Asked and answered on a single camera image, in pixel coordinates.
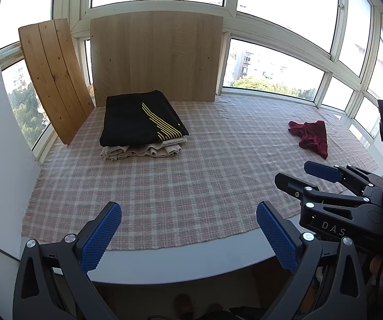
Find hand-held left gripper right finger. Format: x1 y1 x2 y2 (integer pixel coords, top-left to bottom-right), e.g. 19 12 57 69
256 201 369 320

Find dark red shorts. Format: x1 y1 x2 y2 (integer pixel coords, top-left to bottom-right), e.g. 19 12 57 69
288 120 329 160

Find pink checked blanket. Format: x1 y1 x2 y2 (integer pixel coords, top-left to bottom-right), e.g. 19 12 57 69
21 94 379 251

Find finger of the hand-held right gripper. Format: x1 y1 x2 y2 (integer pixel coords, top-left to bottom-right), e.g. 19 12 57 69
274 172 383 214
304 160 383 197

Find beige folded cloth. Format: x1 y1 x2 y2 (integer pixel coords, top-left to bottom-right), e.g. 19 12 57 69
100 135 188 161

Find black folded garment yellow stripes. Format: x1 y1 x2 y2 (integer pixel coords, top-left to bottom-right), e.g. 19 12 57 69
99 90 190 147

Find white window frame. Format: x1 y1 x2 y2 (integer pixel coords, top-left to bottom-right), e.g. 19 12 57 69
0 0 383 161

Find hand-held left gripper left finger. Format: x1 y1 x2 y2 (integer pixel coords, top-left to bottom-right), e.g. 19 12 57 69
13 201 122 320

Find person's shoe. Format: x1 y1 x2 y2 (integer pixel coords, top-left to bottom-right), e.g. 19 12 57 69
173 293 194 315

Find large light wooden board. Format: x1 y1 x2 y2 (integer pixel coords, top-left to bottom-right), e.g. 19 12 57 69
90 11 224 107

